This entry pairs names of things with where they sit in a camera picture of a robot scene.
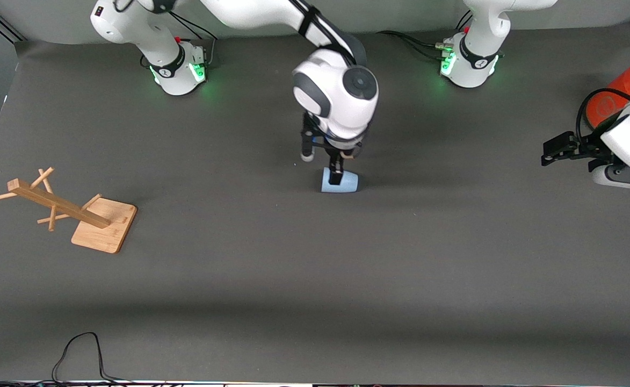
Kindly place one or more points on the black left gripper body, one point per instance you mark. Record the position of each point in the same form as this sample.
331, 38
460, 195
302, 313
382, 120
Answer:
586, 145

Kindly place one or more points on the light blue cup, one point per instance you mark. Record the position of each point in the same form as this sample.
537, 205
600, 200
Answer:
349, 183

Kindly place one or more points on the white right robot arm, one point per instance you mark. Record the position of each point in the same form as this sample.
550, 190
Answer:
336, 97

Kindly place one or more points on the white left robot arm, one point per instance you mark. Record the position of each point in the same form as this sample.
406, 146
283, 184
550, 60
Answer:
476, 59

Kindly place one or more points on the wooden cup rack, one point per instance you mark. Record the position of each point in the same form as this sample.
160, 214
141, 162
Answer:
102, 228

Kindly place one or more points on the orange cylindrical can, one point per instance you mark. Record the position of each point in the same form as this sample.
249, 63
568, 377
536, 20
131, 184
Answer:
610, 105

